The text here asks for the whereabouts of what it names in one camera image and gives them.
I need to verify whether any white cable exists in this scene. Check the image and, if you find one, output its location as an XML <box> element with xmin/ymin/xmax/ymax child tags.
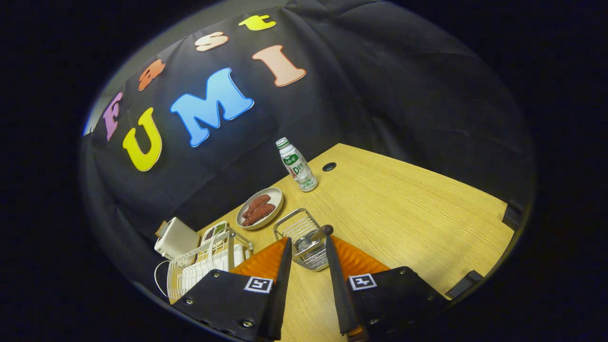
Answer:
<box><xmin>154</xmin><ymin>260</ymin><xmax>171</xmax><ymax>297</ymax></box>

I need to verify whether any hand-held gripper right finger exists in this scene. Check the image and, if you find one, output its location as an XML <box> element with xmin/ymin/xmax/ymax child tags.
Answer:
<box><xmin>325</xmin><ymin>235</ymin><xmax>449</xmax><ymax>342</ymax></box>

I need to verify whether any brown-handled metal spoon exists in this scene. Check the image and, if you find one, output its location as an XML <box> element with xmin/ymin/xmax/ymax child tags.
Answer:
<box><xmin>295</xmin><ymin>225</ymin><xmax>334</xmax><ymax>252</ymax></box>

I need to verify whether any white green-label drink bottle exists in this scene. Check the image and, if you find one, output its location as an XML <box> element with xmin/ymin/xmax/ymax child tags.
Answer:
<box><xmin>275</xmin><ymin>137</ymin><xmax>319</xmax><ymax>193</ymax></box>

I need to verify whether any beige oval dish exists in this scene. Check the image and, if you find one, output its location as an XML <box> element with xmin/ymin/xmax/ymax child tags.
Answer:
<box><xmin>236</xmin><ymin>187</ymin><xmax>285</xmax><ymax>231</ymax></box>

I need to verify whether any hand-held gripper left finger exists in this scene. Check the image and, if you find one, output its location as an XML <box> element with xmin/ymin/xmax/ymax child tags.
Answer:
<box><xmin>172</xmin><ymin>237</ymin><xmax>293</xmax><ymax>342</ymax></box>

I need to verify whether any small white condiment dish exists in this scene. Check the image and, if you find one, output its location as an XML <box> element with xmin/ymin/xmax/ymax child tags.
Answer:
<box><xmin>200</xmin><ymin>221</ymin><xmax>228</xmax><ymax>246</ymax></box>

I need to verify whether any brown sausage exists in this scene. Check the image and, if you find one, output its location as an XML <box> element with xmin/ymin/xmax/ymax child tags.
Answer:
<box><xmin>241</xmin><ymin>204</ymin><xmax>276</xmax><ymax>227</ymax></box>
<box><xmin>242</xmin><ymin>194</ymin><xmax>272</xmax><ymax>219</ymax></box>

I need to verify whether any black table clamp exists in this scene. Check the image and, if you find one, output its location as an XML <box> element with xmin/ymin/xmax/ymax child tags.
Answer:
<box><xmin>445</xmin><ymin>270</ymin><xmax>485</xmax><ymax>300</ymax></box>
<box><xmin>502</xmin><ymin>203</ymin><xmax>523</xmax><ymax>232</ymax></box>

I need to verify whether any white wire dish rack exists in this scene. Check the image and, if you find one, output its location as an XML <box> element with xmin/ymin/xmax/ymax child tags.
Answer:
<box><xmin>166</xmin><ymin>227</ymin><xmax>254</xmax><ymax>301</ymax></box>

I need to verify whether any white power adapter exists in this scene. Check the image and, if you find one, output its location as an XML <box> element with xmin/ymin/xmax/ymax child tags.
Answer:
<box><xmin>154</xmin><ymin>217</ymin><xmax>201</xmax><ymax>261</ymax></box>

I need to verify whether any metal wire basket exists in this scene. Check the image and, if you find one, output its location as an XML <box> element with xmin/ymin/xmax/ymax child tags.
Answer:
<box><xmin>273</xmin><ymin>208</ymin><xmax>333</xmax><ymax>271</ymax></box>

